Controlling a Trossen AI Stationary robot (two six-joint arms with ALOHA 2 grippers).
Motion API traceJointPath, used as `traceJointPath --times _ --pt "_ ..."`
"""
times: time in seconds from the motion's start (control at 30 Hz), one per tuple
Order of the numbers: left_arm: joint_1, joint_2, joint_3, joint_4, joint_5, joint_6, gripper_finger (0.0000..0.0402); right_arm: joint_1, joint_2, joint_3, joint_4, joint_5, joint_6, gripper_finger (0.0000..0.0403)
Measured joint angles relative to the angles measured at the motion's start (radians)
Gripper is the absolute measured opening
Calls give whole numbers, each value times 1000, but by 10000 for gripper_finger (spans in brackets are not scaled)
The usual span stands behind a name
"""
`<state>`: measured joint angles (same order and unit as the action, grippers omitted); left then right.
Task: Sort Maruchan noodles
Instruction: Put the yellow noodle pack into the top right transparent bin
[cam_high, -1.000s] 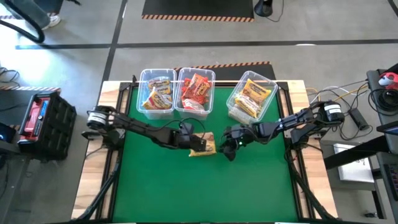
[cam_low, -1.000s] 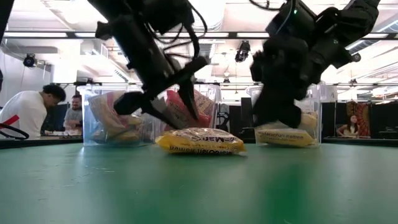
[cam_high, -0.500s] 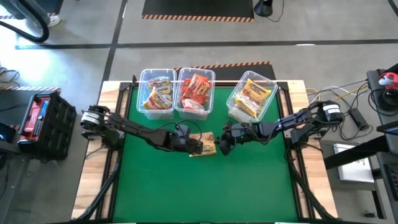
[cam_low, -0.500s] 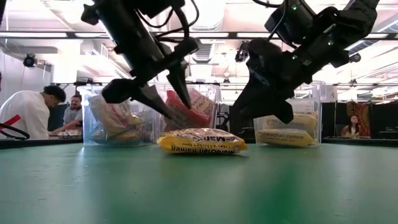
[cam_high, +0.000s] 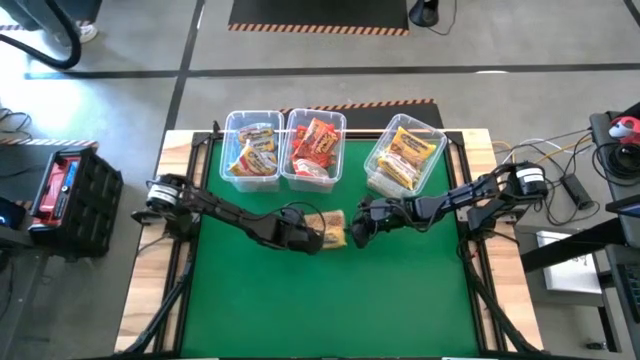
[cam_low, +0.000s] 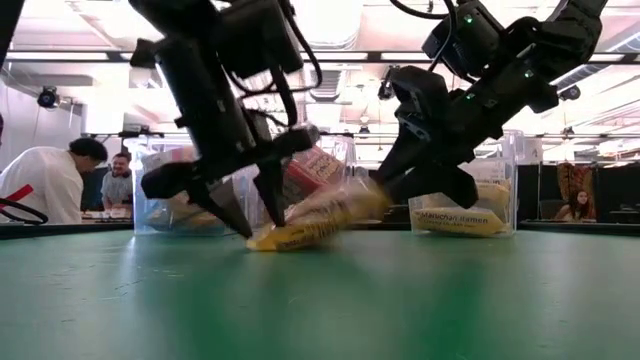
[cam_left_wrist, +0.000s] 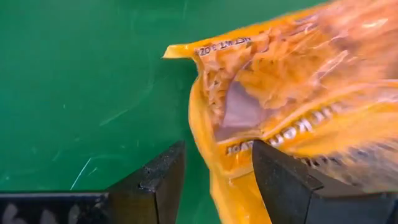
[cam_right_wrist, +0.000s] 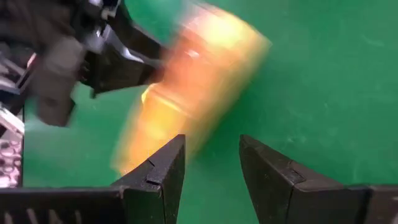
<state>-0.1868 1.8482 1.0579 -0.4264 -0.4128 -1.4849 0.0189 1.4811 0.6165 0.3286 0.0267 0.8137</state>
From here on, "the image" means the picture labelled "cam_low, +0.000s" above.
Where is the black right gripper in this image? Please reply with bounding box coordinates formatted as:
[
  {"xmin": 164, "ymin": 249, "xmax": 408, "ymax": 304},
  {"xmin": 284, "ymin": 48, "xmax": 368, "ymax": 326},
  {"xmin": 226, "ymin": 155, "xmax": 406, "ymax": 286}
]
[{"xmin": 372, "ymin": 64, "xmax": 507, "ymax": 210}]

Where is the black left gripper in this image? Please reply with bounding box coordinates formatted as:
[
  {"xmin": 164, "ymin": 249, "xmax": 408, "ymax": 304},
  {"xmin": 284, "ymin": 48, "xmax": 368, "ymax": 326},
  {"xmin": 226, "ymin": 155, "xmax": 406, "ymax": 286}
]
[{"xmin": 140, "ymin": 107, "xmax": 321, "ymax": 239}]

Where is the yellow ramen noodle pack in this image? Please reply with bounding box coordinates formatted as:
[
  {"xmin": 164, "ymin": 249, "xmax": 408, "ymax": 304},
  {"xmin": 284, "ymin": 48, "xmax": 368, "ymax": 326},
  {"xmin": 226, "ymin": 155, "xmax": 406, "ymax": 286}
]
[
  {"xmin": 473, "ymin": 180, "xmax": 512, "ymax": 214},
  {"xmin": 410, "ymin": 206, "xmax": 507, "ymax": 237},
  {"xmin": 244, "ymin": 182, "xmax": 394, "ymax": 253}
]

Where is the clear plastic bin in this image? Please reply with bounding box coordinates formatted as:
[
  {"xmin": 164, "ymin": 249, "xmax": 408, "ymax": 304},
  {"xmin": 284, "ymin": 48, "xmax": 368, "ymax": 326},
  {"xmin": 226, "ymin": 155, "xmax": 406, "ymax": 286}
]
[
  {"xmin": 408, "ymin": 129, "xmax": 526, "ymax": 239},
  {"xmin": 129, "ymin": 135, "xmax": 264, "ymax": 237},
  {"xmin": 249, "ymin": 133, "xmax": 359, "ymax": 229}
]

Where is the black ceiling spotlight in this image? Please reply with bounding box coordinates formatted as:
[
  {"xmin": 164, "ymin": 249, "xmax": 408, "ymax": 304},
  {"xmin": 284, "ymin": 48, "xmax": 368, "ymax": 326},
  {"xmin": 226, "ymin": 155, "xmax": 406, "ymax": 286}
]
[
  {"xmin": 377, "ymin": 67, "xmax": 401, "ymax": 101},
  {"xmin": 558, "ymin": 84, "xmax": 583, "ymax": 103},
  {"xmin": 37, "ymin": 85, "xmax": 60, "ymax": 109}
]

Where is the green table mat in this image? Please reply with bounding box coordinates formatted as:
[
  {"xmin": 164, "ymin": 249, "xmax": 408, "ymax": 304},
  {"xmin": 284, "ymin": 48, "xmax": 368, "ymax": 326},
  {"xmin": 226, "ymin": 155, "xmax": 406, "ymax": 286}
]
[{"xmin": 0, "ymin": 228, "xmax": 640, "ymax": 360}]

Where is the person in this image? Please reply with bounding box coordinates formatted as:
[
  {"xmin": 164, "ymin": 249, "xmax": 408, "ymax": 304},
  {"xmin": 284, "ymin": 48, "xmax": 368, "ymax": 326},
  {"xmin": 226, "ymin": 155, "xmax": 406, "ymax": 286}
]
[
  {"xmin": 0, "ymin": 137, "xmax": 110, "ymax": 226},
  {"xmin": 99, "ymin": 151, "xmax": 135, "ymax": 212},
  {"xmin": 553, "ymin": 188, "xmax": 599, "ymax": 224}
]

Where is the orange patterned hanging cloth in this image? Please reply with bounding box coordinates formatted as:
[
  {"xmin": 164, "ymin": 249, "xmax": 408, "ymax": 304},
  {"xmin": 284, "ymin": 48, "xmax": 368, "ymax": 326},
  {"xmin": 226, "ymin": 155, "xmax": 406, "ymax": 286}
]
[{"xmin": 556, "ymin": 161, "xmax": 597, "ymax": 204}]

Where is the black monitor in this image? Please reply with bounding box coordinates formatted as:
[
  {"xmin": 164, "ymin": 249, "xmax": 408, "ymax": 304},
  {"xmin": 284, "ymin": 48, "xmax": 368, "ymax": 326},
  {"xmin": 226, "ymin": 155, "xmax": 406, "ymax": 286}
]
[{"xmin": 595, "ymin": 164, "xmax": 640, "ymax": 225}]

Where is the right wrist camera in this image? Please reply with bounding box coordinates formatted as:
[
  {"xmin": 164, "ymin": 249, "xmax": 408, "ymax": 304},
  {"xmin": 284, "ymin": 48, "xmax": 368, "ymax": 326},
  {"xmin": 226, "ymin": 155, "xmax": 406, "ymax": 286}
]
[{"xmin": 421, "ymin": 0, "xmax": 507, "ymax": 80}]

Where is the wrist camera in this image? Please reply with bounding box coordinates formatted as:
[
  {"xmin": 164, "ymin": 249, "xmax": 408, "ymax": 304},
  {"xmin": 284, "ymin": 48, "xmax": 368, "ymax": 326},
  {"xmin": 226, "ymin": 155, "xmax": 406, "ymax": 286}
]
[
  {"xmin": 213, "ymin": 0, "xmax": 307, "ymax": 80},
  {"xmin": 421, "ymin": 0, "xmax": 507, "ymax": 80}
]

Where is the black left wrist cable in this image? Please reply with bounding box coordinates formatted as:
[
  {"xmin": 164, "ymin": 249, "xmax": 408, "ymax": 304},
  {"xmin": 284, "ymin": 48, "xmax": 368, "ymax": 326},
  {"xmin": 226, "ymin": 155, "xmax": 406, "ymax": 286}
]
[{"xmin": 224, "ymin": 0, "xmax": 324, "ymax": 129}]

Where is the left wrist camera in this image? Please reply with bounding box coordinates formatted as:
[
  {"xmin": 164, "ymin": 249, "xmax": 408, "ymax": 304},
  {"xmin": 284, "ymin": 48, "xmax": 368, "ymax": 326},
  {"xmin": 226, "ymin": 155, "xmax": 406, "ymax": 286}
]
[{"xmin": 213, "ymin": 0, "xmax": 307, "ymax": 80}]

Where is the white ceiling air duct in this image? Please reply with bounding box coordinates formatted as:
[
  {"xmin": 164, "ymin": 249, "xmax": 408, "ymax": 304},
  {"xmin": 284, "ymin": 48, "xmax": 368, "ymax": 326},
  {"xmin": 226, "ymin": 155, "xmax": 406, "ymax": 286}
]
[{"xmin": 79, "ymin": 64, "xmax": 176, "ymax": 135}]

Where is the black looped cable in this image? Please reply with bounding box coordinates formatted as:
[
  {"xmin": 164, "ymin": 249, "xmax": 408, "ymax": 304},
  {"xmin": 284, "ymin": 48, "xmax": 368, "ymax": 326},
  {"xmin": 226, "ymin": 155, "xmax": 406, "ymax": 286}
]
[{"xmin": 0, "ymin": 197, "xmax": 50, "ymax": 226}]

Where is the red handle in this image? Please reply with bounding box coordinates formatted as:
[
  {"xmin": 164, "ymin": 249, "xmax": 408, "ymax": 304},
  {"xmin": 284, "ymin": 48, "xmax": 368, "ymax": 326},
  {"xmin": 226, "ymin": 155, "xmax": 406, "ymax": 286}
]
[{"xmin": 0, "ymin": 183, "xmax": 35, "ymax": 207}]

